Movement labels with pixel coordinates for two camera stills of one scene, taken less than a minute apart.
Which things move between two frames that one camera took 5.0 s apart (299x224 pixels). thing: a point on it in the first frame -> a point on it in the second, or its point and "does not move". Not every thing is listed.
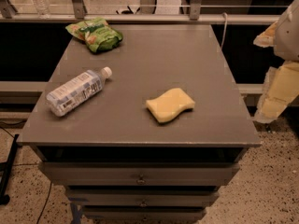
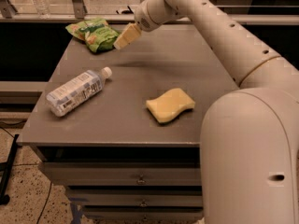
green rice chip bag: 97,34 does not move
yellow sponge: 170,105 does not move
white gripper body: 289,36 -> 144,19
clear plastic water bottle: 80,88 does not move
